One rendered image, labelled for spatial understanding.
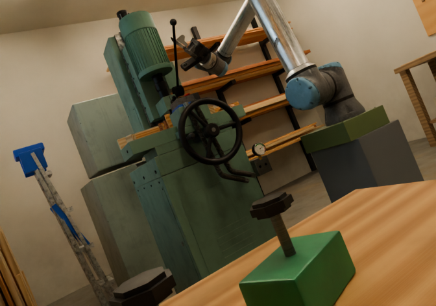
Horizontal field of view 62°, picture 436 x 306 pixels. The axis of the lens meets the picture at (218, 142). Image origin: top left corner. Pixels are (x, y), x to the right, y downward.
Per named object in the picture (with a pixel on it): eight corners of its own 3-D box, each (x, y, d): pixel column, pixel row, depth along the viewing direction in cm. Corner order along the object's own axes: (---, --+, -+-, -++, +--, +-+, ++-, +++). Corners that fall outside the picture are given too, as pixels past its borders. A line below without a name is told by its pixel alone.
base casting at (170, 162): (160, 177, 157) (152, 157, 157) (133, 188, 208) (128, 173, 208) (243, 144, 177) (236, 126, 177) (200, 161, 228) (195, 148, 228)
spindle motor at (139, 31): (144, 72, 171) (121, 13, 172) (137, 85, 187) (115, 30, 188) (177, 65, 179) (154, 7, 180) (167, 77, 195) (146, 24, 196)
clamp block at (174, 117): (184, 127, 155) (176, 107, 156) (175, 133, 168) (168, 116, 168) (213, 117, 162) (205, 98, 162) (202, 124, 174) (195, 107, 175)
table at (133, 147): (137, 151, 145) (132, 137, 145) (124, 162, 172) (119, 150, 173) (256, 109, 172) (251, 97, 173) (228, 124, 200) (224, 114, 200)
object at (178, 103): (179, 107, 157) (174, 96, 158) (171, 114, 167) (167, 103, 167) (204, 99, 163) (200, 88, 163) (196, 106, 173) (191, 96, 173)
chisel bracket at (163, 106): (169, 113, 176) (162, 96, 177) (161, 120, 189) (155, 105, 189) (181, 109, 180) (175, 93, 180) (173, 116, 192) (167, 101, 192)
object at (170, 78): (169, 89, 203) (159, 64, 204) (165, 94, 211) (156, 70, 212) (183, 85, 207) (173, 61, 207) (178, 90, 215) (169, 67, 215)
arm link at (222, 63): (213, 76, 211) (226, 79, 205) (200, 67, 202) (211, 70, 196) (220, 61, 211) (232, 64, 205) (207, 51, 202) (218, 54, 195)
